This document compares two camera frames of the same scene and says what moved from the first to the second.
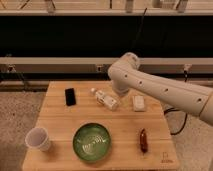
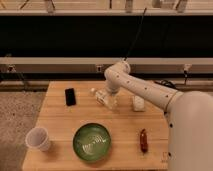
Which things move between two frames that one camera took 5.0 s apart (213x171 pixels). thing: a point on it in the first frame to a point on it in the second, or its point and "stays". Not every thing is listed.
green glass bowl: x=91 y=141 stays
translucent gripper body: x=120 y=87 to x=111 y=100
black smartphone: x=70 y=97 stays
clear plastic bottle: x=104 y=99 stays
